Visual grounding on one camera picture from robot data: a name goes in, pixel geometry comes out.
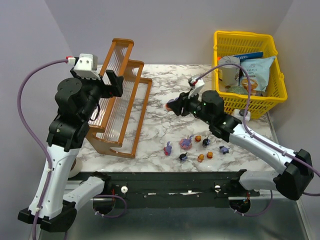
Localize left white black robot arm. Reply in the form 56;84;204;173
18;70;124;233

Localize grey cylindrical canister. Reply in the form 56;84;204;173
218;55;240;87

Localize purple donkey red base toy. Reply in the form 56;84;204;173
163;141;172;156

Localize black hat donkey toy back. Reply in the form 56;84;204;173
201;137;211;148

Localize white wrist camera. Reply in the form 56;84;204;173
65;53;101;80
188;76;205;99

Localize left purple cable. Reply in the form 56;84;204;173
16;56;71;240

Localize black hat donkey toy front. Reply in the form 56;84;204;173
178;152;188;163

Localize light blue chips bag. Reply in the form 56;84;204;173
239;56;276;95

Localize yellow plastic basket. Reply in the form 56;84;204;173
211;30;288;120

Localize green round item in basket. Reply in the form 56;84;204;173
226;86;248;95

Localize orange bear toy front left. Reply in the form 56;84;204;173
197;154;205;163

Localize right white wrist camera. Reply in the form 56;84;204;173
188;76;205;99

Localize purple donkey toy lying down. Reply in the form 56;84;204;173
219;146;230;155

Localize black hat donkey toy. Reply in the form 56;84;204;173
201;137;211;148
178;152;188;163

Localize orange bear toy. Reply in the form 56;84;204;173
206;151;214;159
197;154;205;163
195;135;202;143

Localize orange bear toy back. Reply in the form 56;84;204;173
195;135;202;143

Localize brown topped white roll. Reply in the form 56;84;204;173
68;158;83;178

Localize brown tiered acrylic shelf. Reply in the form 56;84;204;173
86;38;153;159

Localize white bottle grey cap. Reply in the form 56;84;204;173
232;109;251;122

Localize dark blue box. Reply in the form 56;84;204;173
233;51;264;62

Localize orange bear toy front right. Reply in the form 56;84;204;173
206;151;214;159

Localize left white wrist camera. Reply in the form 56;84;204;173
65;53;101;80

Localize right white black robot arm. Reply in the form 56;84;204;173
166;90;314;201

